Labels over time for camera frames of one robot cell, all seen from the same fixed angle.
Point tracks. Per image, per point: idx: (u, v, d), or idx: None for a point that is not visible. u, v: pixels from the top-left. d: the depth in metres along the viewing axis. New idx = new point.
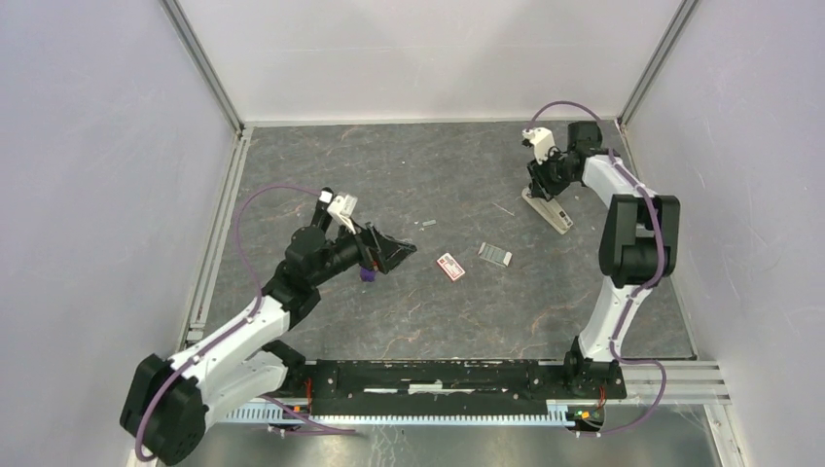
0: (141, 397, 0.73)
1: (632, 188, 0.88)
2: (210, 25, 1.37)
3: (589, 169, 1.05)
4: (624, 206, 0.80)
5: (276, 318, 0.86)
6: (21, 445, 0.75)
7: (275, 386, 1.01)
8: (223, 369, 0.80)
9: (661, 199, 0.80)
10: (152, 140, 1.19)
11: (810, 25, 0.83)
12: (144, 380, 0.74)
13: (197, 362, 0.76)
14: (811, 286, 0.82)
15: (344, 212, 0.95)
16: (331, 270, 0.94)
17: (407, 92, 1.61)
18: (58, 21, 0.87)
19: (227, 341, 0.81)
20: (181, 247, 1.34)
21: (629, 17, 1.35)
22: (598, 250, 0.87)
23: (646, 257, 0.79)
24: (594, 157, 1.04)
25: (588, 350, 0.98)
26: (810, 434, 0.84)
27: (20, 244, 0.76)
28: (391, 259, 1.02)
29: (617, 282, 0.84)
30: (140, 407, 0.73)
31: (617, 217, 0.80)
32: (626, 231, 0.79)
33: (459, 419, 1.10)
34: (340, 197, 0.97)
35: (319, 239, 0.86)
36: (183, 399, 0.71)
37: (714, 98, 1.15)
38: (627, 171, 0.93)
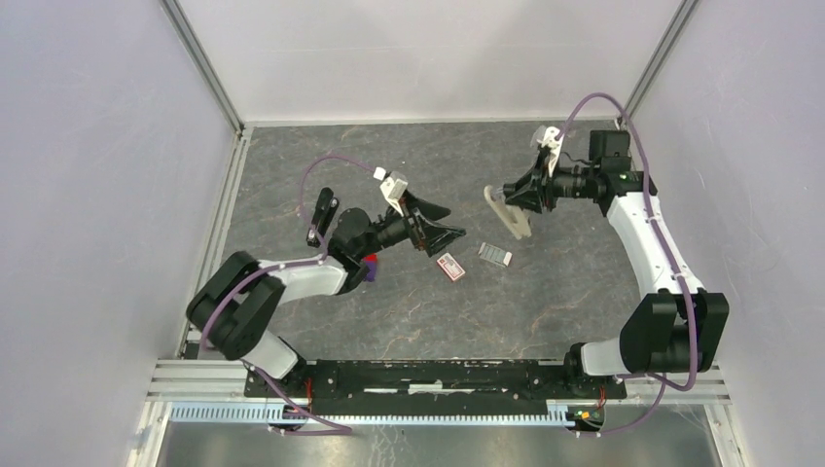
0: (221, 287, 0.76)
1: (672, 272, 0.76)
2: (210, 25, 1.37)
3: (616, 211, 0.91)
4: (664, 316, 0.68)
5: (336, 273, 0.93)
6: (20, 445, 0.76)
7: (279, 375, 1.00)
8: (293, 288, 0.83)
9: (707, 302, 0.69)
10: (152, 141, 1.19)
11: (810, 25, 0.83)
12: (233, 269, 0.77)
13: (281, 269, 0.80)
14: (811, 287, 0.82)
15: (392, 197, 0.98)
16: (376, 246, 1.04)
17: (407, 92, 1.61)
18: (57, 22, 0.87)
19: (304, 268, 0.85)
20: (181, 248, 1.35)
21: (629, 17, 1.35)
22: (624, 329, 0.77)
23: (676, 358, 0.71)
24: (626, 199, 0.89)
25: (590, 370, 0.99)
26: (810, 434, 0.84)
27: (20, 246, 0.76)
28: (438, 243, 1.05)
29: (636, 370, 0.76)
30: (219, 294, 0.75)
31: (655, 323, 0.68)
32: (661, 337, 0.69)
33: (459, 419, 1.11)
34: (389, 178, 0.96)
35: (362, 223, 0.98)
36: (266, 291, 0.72)
37: (714, 97, 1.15)
38: (665, 239, 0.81)
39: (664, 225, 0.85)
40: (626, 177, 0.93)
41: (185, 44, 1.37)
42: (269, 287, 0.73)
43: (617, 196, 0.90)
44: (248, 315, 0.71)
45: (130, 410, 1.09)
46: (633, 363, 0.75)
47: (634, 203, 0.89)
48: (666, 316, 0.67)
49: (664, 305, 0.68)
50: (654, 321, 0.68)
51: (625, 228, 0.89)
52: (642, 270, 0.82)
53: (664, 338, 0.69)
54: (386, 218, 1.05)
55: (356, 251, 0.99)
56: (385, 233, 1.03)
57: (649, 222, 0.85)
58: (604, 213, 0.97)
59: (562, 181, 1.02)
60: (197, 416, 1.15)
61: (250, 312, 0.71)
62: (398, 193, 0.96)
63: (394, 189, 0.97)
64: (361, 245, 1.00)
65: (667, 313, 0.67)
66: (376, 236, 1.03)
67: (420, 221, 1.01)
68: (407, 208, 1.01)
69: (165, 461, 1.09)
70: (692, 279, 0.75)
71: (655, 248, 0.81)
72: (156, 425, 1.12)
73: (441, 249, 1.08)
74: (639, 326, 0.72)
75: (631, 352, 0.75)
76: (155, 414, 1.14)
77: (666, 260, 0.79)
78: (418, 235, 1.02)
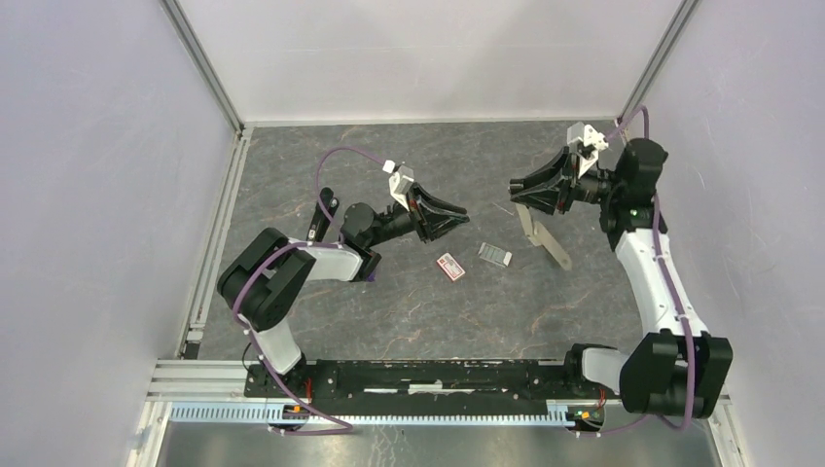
0: (252, 260, 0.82)
1: (676, 314, 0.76)
2: (210, 24, 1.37)
3: (623, 247, 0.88)
4: (663, 360, 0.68)
5: (354, 261, 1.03)
6: (20, 444, 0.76)
7: (283, 370, 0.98)
8: (317, 267, 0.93)
9: (709, 346, 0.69)
10: (152, 140, 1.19)
11: (811, 24, 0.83)
12: (267, 240, 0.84)
13: (311, 246, 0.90)
14: (811, 286, 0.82)
15: (399, 193, 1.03)
16: (385, 236, 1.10)
17: (407, 91, 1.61)
18: (56, 21, 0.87)
19: (328, 249, 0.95)
20: (181, 247, 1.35)
21: (629, 18, 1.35)
22: (624, 368, 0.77)
23: (674, 401, 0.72)
24: (634, 235, 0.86)
25: (590, 373, 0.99)
26: (810, 435, 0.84)
27: (21, 246, 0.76)
28: (440, 229, 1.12)
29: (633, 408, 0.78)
30: (250, 267, 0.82)
31: (654, 368, 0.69)
32: (660, 379, 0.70)
33: (459, 419, 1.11)
34: (397, 174, 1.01)
35: (369, 216, 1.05)
36: (299, 265, 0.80)
37: (714, 98, 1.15)
38: (672, 278, 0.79)
39: (671, 265, 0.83)
40: (636, 213, 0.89)
41: (185, 43, 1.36)
42: (300, 260, 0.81)
43: (626, 232, 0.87)
44: (279, 285, 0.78)
45: (130, 410, 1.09)
46: (631, 402, 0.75)
47: (643, 239, 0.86)
48: (665, 362, 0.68)
49: (667, 348, 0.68)
50: (652, 366, 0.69)
51: (631, 264, 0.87)
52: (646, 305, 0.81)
53: (664, 378, 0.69)
54: (394, 211, 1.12)
55: (366, 240, 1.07)
56: (394, 223, 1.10)
57: (657, 259, 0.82)
58: (613, 246, 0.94)
59: (589, 185, 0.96)
60: (197, 417, 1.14)
61: (281, 281, 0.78)
62: (404, 187, 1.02)
63: (400, 184, 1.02)
64: (371, 236, 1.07)
65: (666, 359, 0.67)
66: (384, 228, 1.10)
67: (422, 212, 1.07)
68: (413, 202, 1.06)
69: (165, 462, 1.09)
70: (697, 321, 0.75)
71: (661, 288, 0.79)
72: (156, 425, 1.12)
73: (442, 234, 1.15)
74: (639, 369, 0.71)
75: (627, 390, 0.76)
76: (155, 414, 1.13)
77: (671, 300, 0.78)
78: (421, 223, 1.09)
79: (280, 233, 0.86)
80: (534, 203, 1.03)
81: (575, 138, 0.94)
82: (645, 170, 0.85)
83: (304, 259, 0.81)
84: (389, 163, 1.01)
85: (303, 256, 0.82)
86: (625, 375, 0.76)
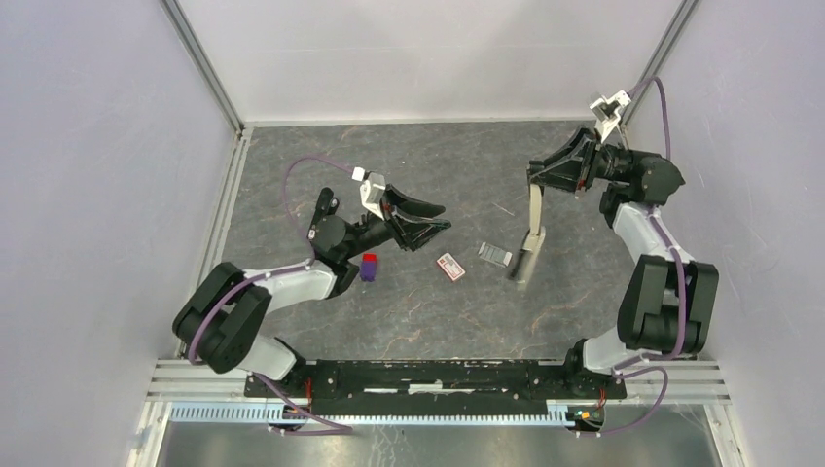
0: (206, 300, 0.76)
1: (665, 246, 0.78)
2: (210, 24, 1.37)
3: (619, 218, 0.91)
4: (653, 272, 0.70)
5: (326, 276, 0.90)
6: (20, 444, 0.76)
7: (278, 377, 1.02)
8: (280, 297, 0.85)
9: (698, 269, 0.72)
10: (152, 141, 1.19)
11: (810, 24, 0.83)
12: (219, 279, 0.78)
13: (268, 278, 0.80)
14: (811, 286, 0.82)
15: (371, 202, 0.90)
16: (362, 247, 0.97)
17: (406, 91, 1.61)
18: (57, 21, 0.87)
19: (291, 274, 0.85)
20: (181, 247, 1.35)
21: (629, 18, 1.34)
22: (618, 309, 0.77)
23: (668, 328, 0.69)
24: (629, 206, 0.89)
25: (590, 364, 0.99)
26: (810, 435, 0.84)
27: (21, 246, 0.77)
28: (419, 237, 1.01)
29: (630, 347, 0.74)
30: (204, 306, 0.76)
31: (642, 279, 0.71)
32: (650, 296, 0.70)
33: (459, 419, 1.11)
34: (367, 184, 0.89)
35: (340, 229, 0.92)
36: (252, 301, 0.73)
37: (714, 97, 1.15)
38: (662, 226, 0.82)
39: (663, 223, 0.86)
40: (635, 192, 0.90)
41: (185, 44, 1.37)
42: (254, 299, 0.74)
43: (622, 205, 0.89)
44: (235, 325, 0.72)
45: (130, 409, 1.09)
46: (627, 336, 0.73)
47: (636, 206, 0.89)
48: (655, 271, 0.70)
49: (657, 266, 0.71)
50: (642, 277, 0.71)
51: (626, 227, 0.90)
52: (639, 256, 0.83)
53: (656, 300, 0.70)
54: (368, 218, 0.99)
55: (340, 254, 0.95)
56: (370, 233, 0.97)
57: (649, 217, 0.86)
58: (610, 223, 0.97)
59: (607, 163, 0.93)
60: (197, 416, 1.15)
61: (238, 322, 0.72)
62: (376, 197, 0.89)
63: (372, 194, 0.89)
64: (344, 249, 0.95)
65: (656, 269, 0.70)
66: (359, 237, 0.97)
67: (398, 220, 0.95)
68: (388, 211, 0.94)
69: (165, 462, 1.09)
70: (686, 254, 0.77)
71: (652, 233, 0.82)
72: (156, 426, 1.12)
73: (422, 243, 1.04)
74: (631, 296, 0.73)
75: (624, 325, 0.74)
76: (155, 414, 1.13)
77: (662, 239, 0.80)
78: (399, 233, 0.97)
79: (235, 269, 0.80)
80: (555, 179, 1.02)
81: (600, 102, 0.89)
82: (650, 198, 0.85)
83: (259, 297, 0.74)
84: (358, 171, 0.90)
85: (257, 294, 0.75)
86: (620, 311, 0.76)
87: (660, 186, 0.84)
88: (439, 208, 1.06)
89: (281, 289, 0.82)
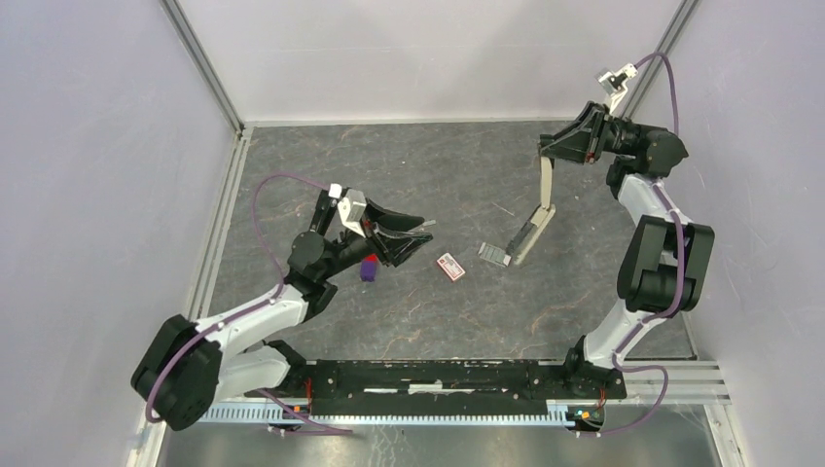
0: (158, 358, 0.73)
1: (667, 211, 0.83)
2: (210, 24, 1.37)
3: (624, 189, 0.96)
4: (651, 231, 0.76)
5: (298, 305, 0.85)
6: (20, 444, 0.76)
7: (274, 383, 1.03)
8: (242, 341, 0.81)
9: (695, 230, 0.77)
10: (152, 141, 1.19)
11: (810, 24, 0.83)
12: (165, 339, 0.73)
13: (221, 329, 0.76)
14: (811, 286, 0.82)
15: (351, 221, 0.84)
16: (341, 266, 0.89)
17: (407, 91, 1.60)
18: (57, 22, 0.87)
19: (249, 315, 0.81)
20: (181, 248, 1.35)
21: (629, 18, 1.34)
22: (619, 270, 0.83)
23: (665, 285, 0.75)
24: (634, 179, 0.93)
25: (590, 354, 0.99)
26: (810, 435, 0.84)
27: (21, 244, 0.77)
28: (403, 253, 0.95)
29: (630, 305, 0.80)
30: (158, 365, 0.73)
31: (642, 238, 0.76)
32: (649, 254, 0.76)
33: (459, 419, 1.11)
34: (346, 201, 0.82)
35: (318, 245, 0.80)
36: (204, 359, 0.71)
37: (714, 97, 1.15)
38: (664, 194, 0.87)
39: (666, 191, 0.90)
40: None
41: (185, 43, 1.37)
42: (207, 354, 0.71)
43: (627, 177, 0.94)
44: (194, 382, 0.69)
45: (130, 409, 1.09)
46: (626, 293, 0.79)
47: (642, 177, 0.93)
48: (654, 232, 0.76)
49: (656, 228, 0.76)
50: (642, 238, 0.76)
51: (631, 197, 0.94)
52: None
53: (653, 257, 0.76)
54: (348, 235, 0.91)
55: (317, 273, 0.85)
56: (348, 249, 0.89)
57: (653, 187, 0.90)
58: (617, 195, 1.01)
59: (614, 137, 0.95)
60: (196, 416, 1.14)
61: (195, 379, 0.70)
62: (358, 215, 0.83)
63: (351, 211, 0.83)
64: (323, 269, 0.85)
65: (655, 230, 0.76)
66: (339, 256, 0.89)
67: (379, 236, 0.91)
68: (369, 228, 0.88)
69: (165, 462, 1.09)
70: (685, 218, 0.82)
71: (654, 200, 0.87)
72: (156, 425, 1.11)
73: (405, 259, 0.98)
74: (630, 255, 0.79)
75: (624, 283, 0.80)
76: None
77: (663, 205, 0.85)
78: (381, 249, 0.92)
79: (184, 325, 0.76)
80: (562, 152, 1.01)
81: (609, 76, 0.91)
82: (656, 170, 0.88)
83: (212, 352, 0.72)
84: (336, 189, 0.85)
85: (211, 348, 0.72)
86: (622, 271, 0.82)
87: (663, 159, 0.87)
88: (417, 218, 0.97)
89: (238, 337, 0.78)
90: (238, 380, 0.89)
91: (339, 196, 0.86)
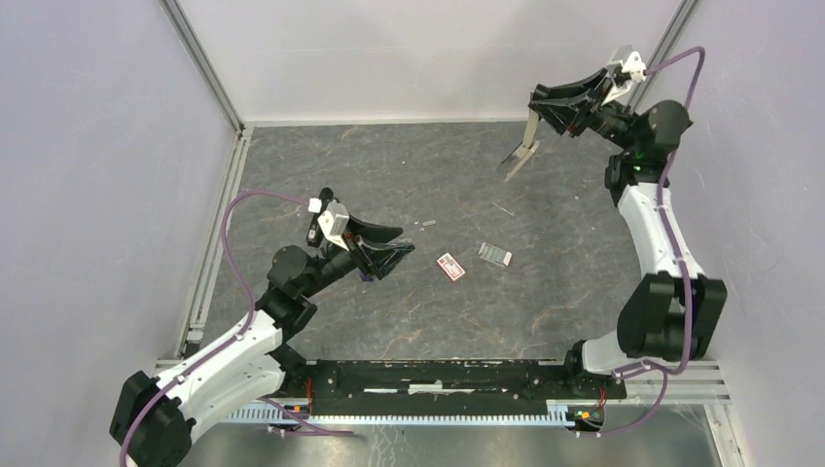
0: (126, 414, 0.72)
1: (674, 258, 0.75)
2: (210, 24, 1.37)
3: (625, 199, 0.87)
4: (660, 293, 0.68)
5: (269, 335, 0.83)
6: (21, 445, 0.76)
7: (274, 388, 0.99)
8: (211, 385, 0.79)
9: (705, 284, 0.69)
10: (152, 141, 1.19)
11: (809, 24, 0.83)
12: (129, 396, 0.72)
13: (182, 381, 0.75)
14: (812, 286, 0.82)
15: (336, 234, 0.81)
16: (324, 282, 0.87)
17: (407, 91, 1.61)
18: (56, 21, 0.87)
19: (214, 360, 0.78)
20: (181, 248, 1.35)
21: (629, 19, 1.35)
22: (621, 315, 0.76)
23: (668, 340, 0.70)
24: (637, 189, 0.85)
25: (590, 365, 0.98)
26: (810, 436, 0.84)
27: (21, 244, 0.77)
28: (387, 265, 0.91)
29: (628, 353, 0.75)
30: (128, 420, 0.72)
31: (650, 299, 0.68)
32: (656, 316, 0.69)
33: (459, 419, 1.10)
34: (330, 213, 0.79)
35: (300, 262, 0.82)
36: (164, 420, 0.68)
37: (714, 97, 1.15)
38: (671, 226, 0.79)
39: (672, 214, 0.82)
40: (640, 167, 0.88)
41: (185, 44, 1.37)
42: (167, 415, 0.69)
43: (628, 187, 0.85)
44: (160, 442, 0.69)
45: None
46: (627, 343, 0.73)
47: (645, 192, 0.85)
48: (664, 294, 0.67)
49: (664, 288, 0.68)
50: (647, 299, 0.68)
51: (630, 213, 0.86)
52: (644, 257, 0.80)
53: (659, 318, 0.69)
54: (329, 250, 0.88)
55: (298, 290, 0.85)
56: (331, 265, 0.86)
57: (658, 209, 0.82)
58: (613, 199, 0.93)
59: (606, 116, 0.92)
60: None
61: (160, 440, 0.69)
62: (340, 228, 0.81)
63: (335, 225, 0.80)
64: (304, 285, 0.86)
65: (663, 291, 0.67)
66: (321, 271, 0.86)
67: (364, 249, 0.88)
68: (352, 241, 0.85)
69: None
70: (696, 267, 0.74)
71: (661, 234, 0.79)
72: None
73: (391, 269, 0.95)
74: (634, 310, 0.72)
75: (627, 331, 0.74)
76: None
77: (670, 244, 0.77)
78: (366, 262, 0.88)
79: (147, 380, 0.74)
80: (548, 116, 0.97)
81: (617, 62, 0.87)
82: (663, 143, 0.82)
83: (174, 412, 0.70)
84: (314, 203, 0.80)
85: (172, 407, 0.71)
86: (625, 316, 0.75)
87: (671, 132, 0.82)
88: (398, 229, 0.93)
89: (203, 385, 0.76)
90: (227, 408, 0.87)
91: (317, 210, 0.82)
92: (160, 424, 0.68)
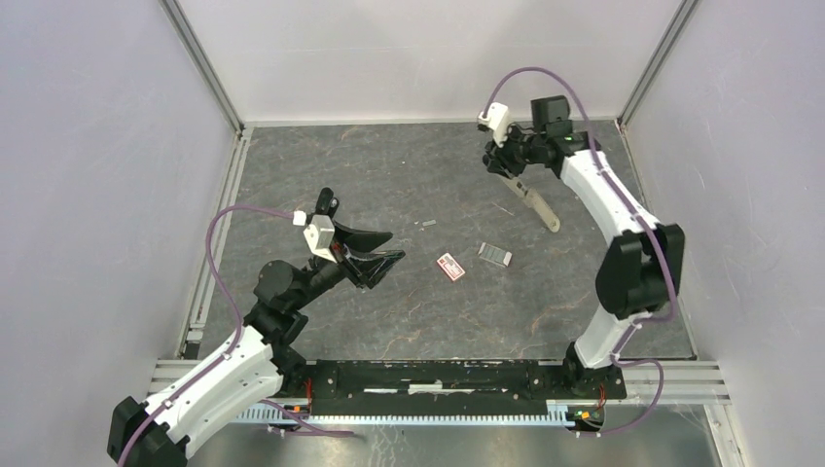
0: (120, 439, 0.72)
1: (630, 215, 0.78)
2: (209, 25, 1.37)
3: (569, 172, 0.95)
4: (629, 252, 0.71)
5: (257, 350, 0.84)
6: (23, 446, 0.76)
7: (272, 393, 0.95)
8: (202, 407, 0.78)
9: (665, 232, 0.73)
10: (152, 141, 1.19)
11: (810, 25, 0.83)
12: (121, 422, 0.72)
13: (170, 406, 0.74)
14: (812, 286, 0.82)
15: (322, 248, 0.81)
16: (313, 295, 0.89)
17: (407, 91, 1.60)
18: (57, 24, 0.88)
19: (201, 381, 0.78)
20: (181, 248, 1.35)
21: (628, 18, 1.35)
22: (598, 281, 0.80)
23: (649, 289, 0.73)
24: (575, 158, 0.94)
25: (590, 360, 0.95)
26: (809, 437, 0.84)
27: (20, 247, 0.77)
28: (377, 272, 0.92)
29: (616, 312, 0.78)
30: (122, 445, 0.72)
31: (624, 262, 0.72)
32: (632, 274, 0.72)
33: (459, 419, 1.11)
34: (314, 228, 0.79)
35: (286, 275, 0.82)
36: (154, 446, 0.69)
37: (714, 96, 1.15)
38: (621, 188, 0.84)
39: (614, 175, 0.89)
40: (570, 138, 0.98)
41: (185, 44, 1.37)
42: (158, 442, 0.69)
43: (567, 158, 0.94)
44: None
45: None
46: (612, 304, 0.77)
47: (585, 161, 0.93)
48: (633, 251, 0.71)
49: (632, 247, 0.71)
50: (621, 255, 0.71)
51: (578, 184, 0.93)
52: (603, 221, 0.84)
53: (637, 273, 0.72)
54: (318, 261, 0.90)
55: (287, 304, 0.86)
56: (320, 276, 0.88)
57: (600, 174, 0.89)
58: (558, 176, 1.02)
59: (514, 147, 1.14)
60: None
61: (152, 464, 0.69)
62: (327, 240, 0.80)
63: (320, 238, 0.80)
64: (293, 299, 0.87)
65: (632, 250, 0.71)
66: (309, 284, 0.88)
67: (352, 261, 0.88)
68: (340, 253, 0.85)
69: None
70: (651, 216, 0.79)
71: (611, 197, 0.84)
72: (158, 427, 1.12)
73: (381, 277, 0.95)
74: (613, 273, 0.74)
75: (609, 296, 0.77)
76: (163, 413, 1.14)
77: (625, 205, 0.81)
78: (355, 273, 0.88)
79: (136, 406, 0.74)
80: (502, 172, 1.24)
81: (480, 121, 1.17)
82: (550, 104, 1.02)
83: (164, 437, 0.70)
84: (300, 216, 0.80)
85: (162, 432, 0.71)
86: (602, 281, 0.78)
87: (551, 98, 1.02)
88: (387, 235, 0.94)
89: (194, 407, 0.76)
90: (223, 420, 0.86)
91: (303, 223, 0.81)
92: (149, 450, 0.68)
